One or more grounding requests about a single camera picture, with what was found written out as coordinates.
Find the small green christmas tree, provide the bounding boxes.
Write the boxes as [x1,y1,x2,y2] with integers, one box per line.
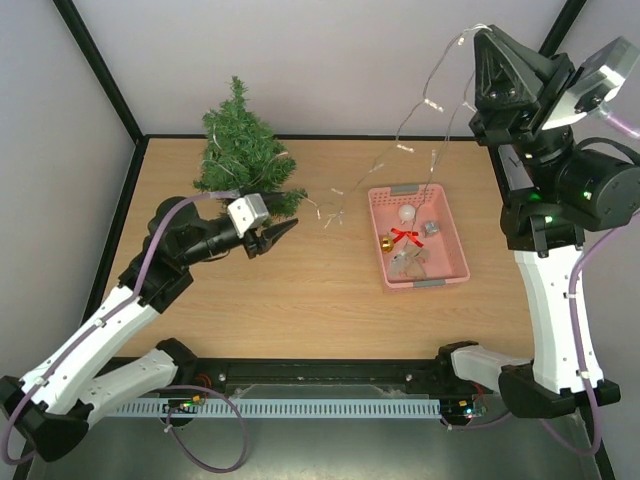
[193,76,297,193]

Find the clear string lights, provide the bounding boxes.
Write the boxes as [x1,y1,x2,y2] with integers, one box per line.
[199,22,496,261]

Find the silver gift box ornament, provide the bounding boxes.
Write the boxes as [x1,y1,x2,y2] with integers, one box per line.
[422,221,440,238]

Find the clear battery box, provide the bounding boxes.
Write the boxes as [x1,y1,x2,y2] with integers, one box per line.
[388,251,413,276]

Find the pink plastic basket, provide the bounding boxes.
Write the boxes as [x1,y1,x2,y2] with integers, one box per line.
[368,183,470,293]

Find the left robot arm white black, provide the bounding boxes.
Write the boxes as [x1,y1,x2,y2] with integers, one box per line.
[1,190,298,465]

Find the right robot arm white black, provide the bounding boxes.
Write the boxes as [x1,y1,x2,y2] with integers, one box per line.
[436,25,639,419]

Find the white ball ornament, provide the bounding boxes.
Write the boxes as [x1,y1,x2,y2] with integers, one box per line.
[397,204,416,224]

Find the red ribbon bow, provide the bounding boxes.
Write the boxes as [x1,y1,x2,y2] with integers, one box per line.
[390,228,424,248]

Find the burlap bow ornament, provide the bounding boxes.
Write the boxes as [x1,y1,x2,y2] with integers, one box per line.
[389,244,429,281]

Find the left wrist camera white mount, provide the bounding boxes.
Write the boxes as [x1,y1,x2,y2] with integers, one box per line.
[227,193,270,239]

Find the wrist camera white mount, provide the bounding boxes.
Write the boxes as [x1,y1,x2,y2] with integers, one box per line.
[542,36,639,130]
[227,193,270,239]

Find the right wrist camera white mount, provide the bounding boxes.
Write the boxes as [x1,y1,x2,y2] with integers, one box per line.
[542,36,639,130]

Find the black aluminium rail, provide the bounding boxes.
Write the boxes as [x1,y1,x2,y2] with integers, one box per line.
[169,358,494,397]

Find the purple floor cable loop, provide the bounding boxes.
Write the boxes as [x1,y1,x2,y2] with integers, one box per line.
[162,384,249,474]

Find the light blue cable duct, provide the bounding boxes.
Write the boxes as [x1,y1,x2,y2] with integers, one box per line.
[107,397,441,420]

